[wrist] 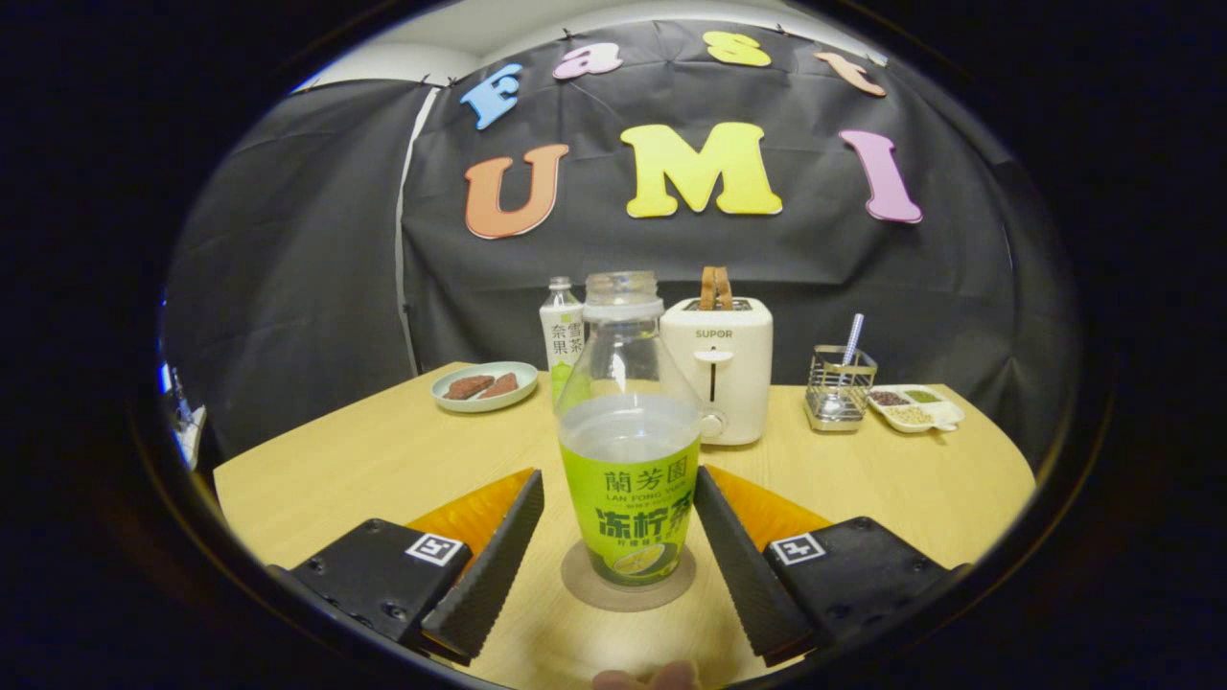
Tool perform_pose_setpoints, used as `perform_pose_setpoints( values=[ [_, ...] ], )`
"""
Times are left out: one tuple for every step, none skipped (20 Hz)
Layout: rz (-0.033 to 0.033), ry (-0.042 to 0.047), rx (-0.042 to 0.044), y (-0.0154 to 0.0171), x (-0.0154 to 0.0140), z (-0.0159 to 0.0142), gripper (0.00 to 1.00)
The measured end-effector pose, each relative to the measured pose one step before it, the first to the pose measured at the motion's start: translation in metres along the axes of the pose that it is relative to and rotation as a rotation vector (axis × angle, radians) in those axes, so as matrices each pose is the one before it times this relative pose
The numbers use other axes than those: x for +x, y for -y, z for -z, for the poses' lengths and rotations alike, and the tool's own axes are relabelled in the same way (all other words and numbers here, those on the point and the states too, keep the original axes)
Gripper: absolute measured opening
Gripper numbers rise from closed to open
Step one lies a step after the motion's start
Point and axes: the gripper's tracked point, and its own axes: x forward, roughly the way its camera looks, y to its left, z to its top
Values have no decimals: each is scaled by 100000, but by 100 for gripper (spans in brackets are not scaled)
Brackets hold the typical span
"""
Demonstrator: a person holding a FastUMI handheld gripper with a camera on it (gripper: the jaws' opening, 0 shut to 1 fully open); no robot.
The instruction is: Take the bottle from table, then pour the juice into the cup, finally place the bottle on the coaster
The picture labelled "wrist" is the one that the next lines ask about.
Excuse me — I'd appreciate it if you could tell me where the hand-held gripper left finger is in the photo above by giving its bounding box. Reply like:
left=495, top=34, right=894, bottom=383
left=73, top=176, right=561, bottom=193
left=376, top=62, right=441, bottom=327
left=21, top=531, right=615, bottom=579
left=268, top=468, right=545, bottom=664

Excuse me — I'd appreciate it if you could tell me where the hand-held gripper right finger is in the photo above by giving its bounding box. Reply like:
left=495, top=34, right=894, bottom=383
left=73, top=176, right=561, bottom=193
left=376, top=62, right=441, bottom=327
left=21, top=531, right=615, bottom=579
left=692, top=466, right=960, bottom=669

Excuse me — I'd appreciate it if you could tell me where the round brown coaster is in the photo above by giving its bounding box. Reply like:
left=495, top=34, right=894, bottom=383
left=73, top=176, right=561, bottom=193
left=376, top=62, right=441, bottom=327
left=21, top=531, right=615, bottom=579
left=561, top=541, right=698, bottom=612

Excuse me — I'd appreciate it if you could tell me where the green label juice bottle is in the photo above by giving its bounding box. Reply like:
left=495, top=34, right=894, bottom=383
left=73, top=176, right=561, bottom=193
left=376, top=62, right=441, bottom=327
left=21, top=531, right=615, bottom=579
left=556, top=270, right=706, bottom=588

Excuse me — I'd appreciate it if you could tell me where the capped white label tea bottle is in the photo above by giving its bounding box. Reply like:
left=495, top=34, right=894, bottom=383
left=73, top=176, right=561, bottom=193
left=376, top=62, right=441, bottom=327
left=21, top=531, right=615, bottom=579
left=539, top=277, right=586, bottom=403

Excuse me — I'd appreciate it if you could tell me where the wooden table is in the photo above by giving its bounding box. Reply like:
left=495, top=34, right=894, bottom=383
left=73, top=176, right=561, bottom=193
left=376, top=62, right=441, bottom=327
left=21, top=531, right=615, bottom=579
left=213, top=361, right=1038, bottom=690

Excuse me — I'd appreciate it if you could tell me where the pale green plate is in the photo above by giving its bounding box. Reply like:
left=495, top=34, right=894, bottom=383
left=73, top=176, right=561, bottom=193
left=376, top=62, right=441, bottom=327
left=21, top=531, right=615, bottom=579
left=431, top=361, right=540, bottom=414

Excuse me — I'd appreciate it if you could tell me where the white toaster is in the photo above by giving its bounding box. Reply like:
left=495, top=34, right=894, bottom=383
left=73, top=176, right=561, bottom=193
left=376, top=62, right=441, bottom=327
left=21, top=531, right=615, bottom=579
left=660, top=296, right=774, bottom=447

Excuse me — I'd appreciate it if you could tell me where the white divided grain dish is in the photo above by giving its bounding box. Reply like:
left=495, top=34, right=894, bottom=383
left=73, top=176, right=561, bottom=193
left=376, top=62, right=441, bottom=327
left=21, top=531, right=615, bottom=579
left=867, top=384, right=965, bottom=434

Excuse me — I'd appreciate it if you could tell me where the metal wire holder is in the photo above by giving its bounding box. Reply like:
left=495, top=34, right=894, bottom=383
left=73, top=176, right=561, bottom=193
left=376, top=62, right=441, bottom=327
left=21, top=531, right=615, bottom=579
left=804, top=345, right=878, bottom=433

